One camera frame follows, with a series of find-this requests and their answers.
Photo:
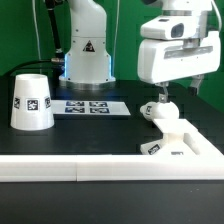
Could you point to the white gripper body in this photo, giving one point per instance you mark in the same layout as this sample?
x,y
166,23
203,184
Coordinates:
x,y
163,61

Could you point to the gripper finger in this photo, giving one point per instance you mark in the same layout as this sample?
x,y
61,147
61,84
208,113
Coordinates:
x,y
195,84
163,93

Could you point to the white lamp bulb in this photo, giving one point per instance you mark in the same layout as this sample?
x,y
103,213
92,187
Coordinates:
x,y
159,110

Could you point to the white lamp base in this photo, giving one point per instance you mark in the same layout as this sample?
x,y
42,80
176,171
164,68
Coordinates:
x,y
172,143

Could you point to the white lamp shade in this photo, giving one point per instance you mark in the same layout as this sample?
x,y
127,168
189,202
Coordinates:
x,y
31,109

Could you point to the white L-shaped fence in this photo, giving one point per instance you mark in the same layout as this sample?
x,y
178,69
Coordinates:
x,y
206,164

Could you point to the white tag sheet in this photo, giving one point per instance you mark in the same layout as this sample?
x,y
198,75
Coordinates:
x,y
90,107

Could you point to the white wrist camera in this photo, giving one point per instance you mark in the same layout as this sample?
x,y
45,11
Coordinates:
x,y
175,27

